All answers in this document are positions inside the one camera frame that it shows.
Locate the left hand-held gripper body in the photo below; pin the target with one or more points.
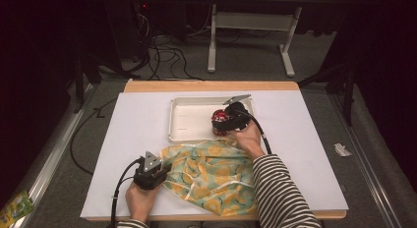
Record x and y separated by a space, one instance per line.
147 179

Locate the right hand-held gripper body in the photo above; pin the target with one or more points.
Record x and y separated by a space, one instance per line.
239 118

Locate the red round can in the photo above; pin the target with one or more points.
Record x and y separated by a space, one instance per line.
219 115

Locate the white plastic tray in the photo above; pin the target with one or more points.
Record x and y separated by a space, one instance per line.
190 120

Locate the orange-print green fabric bag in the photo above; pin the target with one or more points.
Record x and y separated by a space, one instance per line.
209 179

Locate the person's right hand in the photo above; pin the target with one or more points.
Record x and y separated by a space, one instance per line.
250 139

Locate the person's left hand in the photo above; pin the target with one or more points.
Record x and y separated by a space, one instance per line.
141 203

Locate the white table mat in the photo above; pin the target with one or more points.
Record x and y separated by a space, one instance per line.
131 123

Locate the white-framed desk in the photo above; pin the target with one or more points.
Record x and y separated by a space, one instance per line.
255 21

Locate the crumpled white paper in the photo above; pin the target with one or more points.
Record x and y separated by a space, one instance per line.
342 150

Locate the black metal stand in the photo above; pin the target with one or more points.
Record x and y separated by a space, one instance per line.
348 90
78 84

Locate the green packet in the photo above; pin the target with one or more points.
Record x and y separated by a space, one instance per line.
14 208

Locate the aluminium floor rail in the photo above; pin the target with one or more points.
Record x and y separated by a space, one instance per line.
55 149
360 162

